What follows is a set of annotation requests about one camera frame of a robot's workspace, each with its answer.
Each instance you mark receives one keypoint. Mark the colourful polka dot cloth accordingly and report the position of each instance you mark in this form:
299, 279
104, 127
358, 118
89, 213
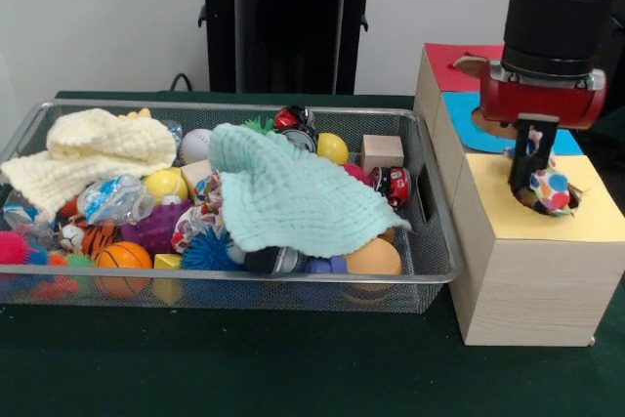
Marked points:
552, 192

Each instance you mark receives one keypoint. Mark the small wooden cube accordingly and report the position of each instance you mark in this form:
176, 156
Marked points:
381, 153

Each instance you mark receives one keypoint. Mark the wooden box with three holes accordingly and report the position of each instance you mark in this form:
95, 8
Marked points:
527, 280

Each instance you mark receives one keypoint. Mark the white toy baseball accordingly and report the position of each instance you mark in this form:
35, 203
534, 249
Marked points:
195, 146

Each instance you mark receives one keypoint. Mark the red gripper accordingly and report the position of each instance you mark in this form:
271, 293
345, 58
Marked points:
542, 103

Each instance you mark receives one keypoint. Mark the mint green cloth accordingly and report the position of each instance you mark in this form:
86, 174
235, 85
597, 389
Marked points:
293, 192

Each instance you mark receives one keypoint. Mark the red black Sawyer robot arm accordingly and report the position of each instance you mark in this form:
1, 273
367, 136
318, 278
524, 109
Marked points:
557, 17

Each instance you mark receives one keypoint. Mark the green spiky ball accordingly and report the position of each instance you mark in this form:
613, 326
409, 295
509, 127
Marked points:
259, 126

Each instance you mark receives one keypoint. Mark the orange toy basketball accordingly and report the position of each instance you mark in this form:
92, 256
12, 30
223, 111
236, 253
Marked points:
125, 259

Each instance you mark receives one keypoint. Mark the cream yellow cloth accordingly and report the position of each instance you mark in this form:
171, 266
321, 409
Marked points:
98, 148

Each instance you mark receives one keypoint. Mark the shallow clear mesh bin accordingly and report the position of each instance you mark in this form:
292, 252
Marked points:
432, 241

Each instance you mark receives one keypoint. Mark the black chair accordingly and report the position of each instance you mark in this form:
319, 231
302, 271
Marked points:
615, 109

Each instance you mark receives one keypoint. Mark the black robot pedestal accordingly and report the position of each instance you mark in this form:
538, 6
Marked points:
283, 26

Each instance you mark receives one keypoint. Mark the pink spiky ball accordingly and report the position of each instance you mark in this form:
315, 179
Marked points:
12, 247

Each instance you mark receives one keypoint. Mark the peach orange ball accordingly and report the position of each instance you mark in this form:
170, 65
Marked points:
373, 259

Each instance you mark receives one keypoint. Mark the yellow ball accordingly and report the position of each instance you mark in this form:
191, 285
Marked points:
166, 185
332, 148

